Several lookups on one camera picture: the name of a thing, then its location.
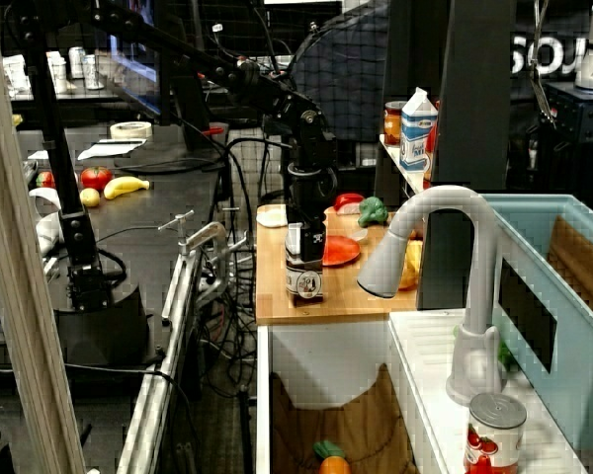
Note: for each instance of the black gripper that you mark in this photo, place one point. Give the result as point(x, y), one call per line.
point(309, 190)

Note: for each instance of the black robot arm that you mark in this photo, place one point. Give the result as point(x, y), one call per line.
point(257, 84)

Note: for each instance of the blue fresh milk carton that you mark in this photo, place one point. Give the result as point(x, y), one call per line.
point(417, 133)

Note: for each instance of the orange round plate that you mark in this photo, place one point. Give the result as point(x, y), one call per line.
point(341, 249)

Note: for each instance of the toy fried egg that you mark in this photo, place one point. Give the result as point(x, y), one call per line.
point(272, 217)

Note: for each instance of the green toy broccoli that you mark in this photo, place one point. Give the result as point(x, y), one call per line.
point(373, 210)

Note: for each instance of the yellow toy corn cob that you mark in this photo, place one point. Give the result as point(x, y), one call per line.
point(414, 254)

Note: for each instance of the metal C-clamp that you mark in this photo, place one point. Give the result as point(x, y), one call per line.
point(212, 242)

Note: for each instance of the beans can brown label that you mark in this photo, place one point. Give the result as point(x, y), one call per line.
point(393, 123)

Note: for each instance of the grey toy faucet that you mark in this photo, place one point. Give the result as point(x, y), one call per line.
point(474, 257)

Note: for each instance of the white toy sink counter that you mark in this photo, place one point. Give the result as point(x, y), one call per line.
point(425, 375)

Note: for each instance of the brown cloth in sink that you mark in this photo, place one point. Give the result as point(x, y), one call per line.
point(346, 424)

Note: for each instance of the yellow toy banana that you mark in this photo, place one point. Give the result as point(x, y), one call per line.
point(123, 186)

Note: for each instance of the white tape roll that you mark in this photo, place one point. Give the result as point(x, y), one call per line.
point(131, 130)

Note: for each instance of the orange toy carrot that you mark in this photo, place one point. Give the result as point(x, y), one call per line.
point(333, 464)

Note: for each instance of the black shelf unit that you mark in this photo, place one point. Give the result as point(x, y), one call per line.
point(474, 99)

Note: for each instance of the green toy vegetable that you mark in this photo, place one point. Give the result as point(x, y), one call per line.
point(506, 355)

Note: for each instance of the white paper sheet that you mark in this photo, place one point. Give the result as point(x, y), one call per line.
point(109, 148)

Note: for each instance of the red toy tomato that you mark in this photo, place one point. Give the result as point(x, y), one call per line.
point(96, 178)

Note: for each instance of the yellow toy lemon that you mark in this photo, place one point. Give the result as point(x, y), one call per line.
point(90, 197)

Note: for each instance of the tomato can red label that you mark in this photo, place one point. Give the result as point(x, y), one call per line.
point(494, 434)

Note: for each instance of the brown cloth in bin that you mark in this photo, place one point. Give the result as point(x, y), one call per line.
point(583, 266)

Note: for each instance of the red toy strawberry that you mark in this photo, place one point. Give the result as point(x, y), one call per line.
point(45, 180)

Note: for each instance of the white drink can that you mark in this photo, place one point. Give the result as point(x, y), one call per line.
point(76, 61)
point(92, 71)

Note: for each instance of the light blue dish rack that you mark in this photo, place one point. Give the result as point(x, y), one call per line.
point(578, 355)

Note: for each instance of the aluminium frame rail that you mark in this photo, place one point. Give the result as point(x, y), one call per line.
point(153, 385)

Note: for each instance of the wooden post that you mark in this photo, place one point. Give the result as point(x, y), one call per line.
point(15, 296)

